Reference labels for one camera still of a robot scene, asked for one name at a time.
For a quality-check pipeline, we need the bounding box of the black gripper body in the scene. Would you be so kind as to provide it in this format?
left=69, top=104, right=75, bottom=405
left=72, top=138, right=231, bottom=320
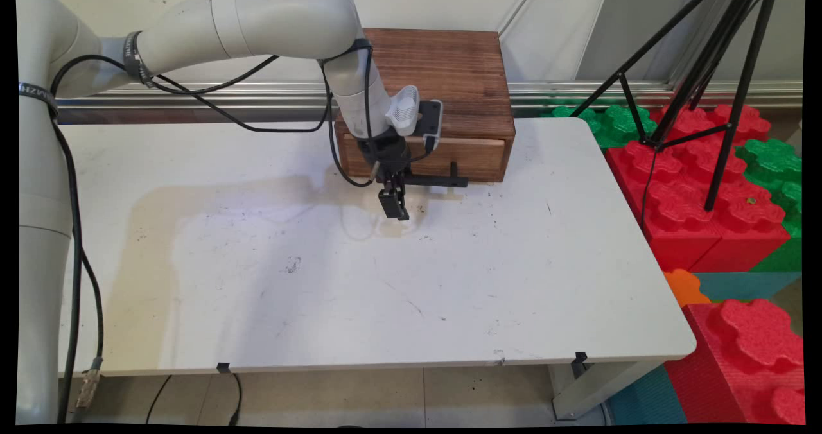
left=356, top=132, right=412, bottom=182

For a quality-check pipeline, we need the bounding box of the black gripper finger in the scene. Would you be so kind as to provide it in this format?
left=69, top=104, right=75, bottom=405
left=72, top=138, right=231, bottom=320
left=393, top=172, right=410, bottom=221
left=378, top=176, right=401, bottom=220

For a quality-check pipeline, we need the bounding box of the dark wooden drawer cabinet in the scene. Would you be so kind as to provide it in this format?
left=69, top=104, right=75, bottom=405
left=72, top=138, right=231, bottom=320
left=334, top=28, right=516, bottom=183

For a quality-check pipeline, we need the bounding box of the green foam block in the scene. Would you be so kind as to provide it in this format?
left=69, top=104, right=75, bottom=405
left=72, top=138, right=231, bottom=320
left=735, top=139, right=803, bottom=273
left=543, top=105, right=657, bottom=149

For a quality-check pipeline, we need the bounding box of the white table leg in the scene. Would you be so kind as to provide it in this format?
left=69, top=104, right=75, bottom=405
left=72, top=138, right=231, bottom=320
left=549, top=357, right=665, bottom=421

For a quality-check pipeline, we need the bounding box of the orange foam block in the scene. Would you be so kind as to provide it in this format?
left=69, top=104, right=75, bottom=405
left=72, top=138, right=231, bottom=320
left=663, top=269, right=712, bottom=308

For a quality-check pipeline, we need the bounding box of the teal foam block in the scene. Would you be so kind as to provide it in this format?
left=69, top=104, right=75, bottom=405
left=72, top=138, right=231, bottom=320
left=607, top=365, right=688, bottom=425
left=694, top=272, right=802, bottom=303

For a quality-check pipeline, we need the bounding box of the white ribbed camera mount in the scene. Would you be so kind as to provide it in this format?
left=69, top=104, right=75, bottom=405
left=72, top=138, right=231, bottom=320
left=385, top=85, right=421, bottom=136

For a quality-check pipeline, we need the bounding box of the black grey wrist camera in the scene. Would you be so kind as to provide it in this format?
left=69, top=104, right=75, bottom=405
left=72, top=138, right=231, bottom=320
left=416, top=99, right=444, bottom=152

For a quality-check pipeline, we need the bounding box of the black camera cable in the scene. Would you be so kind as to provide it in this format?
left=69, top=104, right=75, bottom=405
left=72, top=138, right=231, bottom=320
left=363, top=39, right=439, bottom=164

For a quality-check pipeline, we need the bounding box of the aluminium wall rail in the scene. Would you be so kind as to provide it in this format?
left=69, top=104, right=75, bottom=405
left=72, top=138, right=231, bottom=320
left=58, top=82, right=803, bottom=109

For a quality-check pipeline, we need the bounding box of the black floor cable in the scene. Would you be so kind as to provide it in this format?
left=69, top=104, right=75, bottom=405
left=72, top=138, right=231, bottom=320
left=146, top=373, right=243, bottom=425

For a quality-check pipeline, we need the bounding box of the thin black tripod cable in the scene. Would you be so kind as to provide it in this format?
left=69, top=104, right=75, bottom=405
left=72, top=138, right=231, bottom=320
left=641, top=148, right=657, bottom=229

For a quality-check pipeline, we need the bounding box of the black camera tripod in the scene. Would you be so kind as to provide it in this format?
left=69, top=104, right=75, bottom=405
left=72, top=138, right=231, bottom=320
left=570, top=0, right=781, bottom=212

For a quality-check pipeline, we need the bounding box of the thick cable with metal connector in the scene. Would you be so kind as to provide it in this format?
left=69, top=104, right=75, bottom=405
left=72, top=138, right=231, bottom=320
left=55, top=119, right=105, bottom=424

